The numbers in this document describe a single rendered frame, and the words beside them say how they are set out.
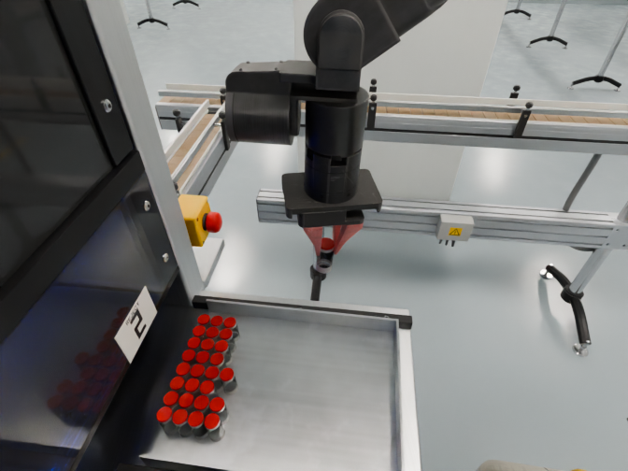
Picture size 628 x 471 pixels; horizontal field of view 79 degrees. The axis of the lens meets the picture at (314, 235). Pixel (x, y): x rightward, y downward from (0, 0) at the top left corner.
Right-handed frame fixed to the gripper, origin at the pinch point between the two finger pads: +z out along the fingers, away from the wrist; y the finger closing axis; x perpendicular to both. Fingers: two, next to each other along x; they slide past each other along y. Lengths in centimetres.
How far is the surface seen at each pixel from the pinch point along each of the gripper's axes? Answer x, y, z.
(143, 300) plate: -2.2, 24.8, 9.8
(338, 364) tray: 3.1, -2.8, 24.4
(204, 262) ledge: -24.2, 20.6, 26.0
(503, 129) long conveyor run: -67, -69, 22
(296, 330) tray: -4.5, 3.2, 24.8
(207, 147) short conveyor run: -64, 21, 22
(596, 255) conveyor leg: -56, -124, 74
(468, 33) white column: -127, -81, 11
